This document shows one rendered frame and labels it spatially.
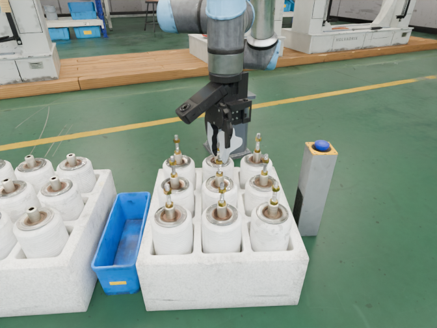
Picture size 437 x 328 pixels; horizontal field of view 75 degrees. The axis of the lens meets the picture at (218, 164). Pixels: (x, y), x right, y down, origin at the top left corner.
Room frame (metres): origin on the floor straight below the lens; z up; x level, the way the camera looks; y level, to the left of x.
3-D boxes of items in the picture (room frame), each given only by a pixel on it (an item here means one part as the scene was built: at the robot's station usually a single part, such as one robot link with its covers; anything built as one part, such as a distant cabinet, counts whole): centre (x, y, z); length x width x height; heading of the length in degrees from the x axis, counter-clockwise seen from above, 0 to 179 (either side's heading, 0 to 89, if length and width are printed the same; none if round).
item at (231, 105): (0.63, -0.02, 0.48); 0.09 x 0.08 x 0.12; 124
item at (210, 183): (0.61, 0.00, 0.25); 0.08 x 0.08 x 0.01
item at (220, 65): (0.62, -0.01, 0.56); 0.08 x 0.08 x 0.05
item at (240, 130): (1.24, -0.04, 0.15); 0.19 x 0.19 x 0.30; 23
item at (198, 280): (0.61, 0.00, 0.09); 0.39 x 0.39 x 0.18; 2
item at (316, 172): (0.70, -0.29, 0.16); 0.07 x 0.07 x 0.31; 2
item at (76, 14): (5.00, 2.10, 0.36); 0.50 x 0.38 x 0.21; 24
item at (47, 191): (0.60, 0.42, 0.25); 0.08 x 0.08 x 0.01
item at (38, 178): (0.71, 0.55, 0.16); 0.10 x 0.10 x 0.18
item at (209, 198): (0.61, 0.00, 0.16); 0.10 x 0.10 x 0.18
